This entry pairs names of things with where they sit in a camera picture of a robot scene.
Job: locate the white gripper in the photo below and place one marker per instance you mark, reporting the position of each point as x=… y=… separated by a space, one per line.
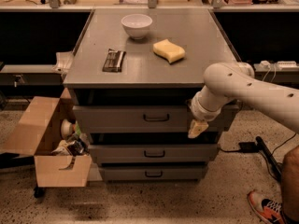
x=199 y=110

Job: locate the grey top drawer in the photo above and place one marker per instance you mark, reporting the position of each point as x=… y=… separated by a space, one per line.
x=133 y=118

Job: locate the grey drawer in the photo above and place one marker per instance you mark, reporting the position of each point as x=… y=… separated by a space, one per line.
x=133 y=118
x=153 y=173
x=112 y=154

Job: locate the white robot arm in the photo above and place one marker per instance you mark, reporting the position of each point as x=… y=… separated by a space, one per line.
x=225 y=82

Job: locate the grey drawer cabinet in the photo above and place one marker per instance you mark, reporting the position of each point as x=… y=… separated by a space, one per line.
x=147 y=78

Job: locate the grey bottom drawer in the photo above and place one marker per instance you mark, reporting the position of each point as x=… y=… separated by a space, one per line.
x=153 y=173

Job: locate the grey middle drawer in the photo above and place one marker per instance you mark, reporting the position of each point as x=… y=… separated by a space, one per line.
x=112 y=154

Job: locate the black power adapter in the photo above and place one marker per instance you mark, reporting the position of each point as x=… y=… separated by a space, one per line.
x=248 y=147

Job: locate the yellow sponge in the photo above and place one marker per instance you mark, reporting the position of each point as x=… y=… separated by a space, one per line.
x=169 y=50

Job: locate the black bar on floor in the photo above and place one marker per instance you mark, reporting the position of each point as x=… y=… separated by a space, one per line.
x=276 y=167

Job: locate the person's bare leg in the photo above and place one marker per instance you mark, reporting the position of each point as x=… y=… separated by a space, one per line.
x=290 y=185

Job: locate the white power strip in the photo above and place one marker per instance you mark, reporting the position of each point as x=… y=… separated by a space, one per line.
x=287 y=65

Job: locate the orange white sneaker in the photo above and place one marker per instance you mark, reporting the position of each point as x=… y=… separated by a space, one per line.
x=268 y=211

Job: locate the white ceramic bowl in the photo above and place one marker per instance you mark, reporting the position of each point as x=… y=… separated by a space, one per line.
x=137 y=26

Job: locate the white round object in box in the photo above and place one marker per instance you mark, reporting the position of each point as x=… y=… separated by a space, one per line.
x=66 y=129

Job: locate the cardboard box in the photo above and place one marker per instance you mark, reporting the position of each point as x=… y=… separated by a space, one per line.
x=38 y=133

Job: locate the black caster wheel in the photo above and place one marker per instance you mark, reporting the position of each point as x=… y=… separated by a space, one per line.
x=39 y=192

